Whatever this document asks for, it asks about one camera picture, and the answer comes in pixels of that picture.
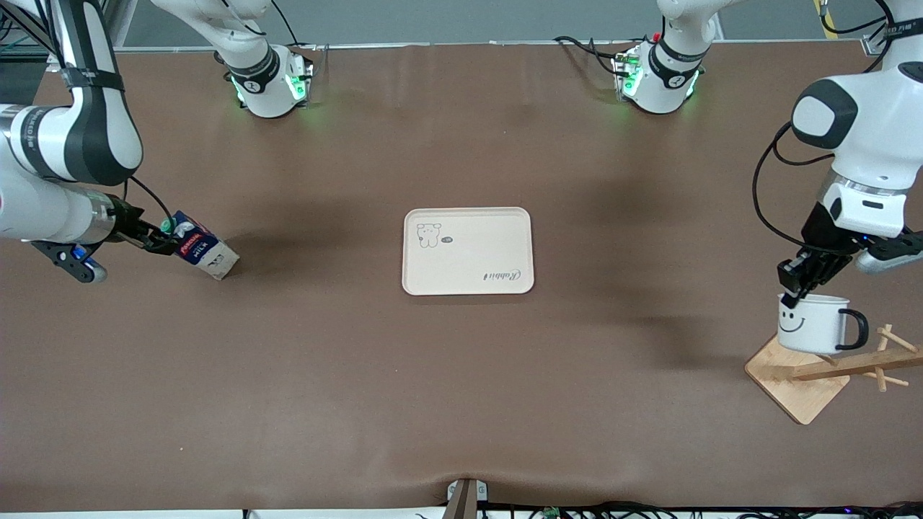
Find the blue milk carton green cap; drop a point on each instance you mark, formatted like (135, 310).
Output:
(205, 252)

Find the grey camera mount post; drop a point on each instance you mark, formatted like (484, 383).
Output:
(467, 499)

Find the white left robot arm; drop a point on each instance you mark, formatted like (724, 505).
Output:
(872, 137)

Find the aluminium frame profile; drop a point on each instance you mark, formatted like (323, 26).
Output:
(876, 43)
(21, 29)

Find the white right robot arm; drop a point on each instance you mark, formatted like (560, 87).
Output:
(86, 137)

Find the wooden mug stand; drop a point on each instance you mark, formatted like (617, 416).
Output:
(793, 389)

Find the beige plastic tray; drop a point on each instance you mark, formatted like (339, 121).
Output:
(469, 252)

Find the brown table cover mat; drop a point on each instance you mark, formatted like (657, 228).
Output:
(288, 375)

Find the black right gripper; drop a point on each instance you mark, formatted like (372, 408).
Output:
(127, 221)

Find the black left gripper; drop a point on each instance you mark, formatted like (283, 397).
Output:
(820, 234)

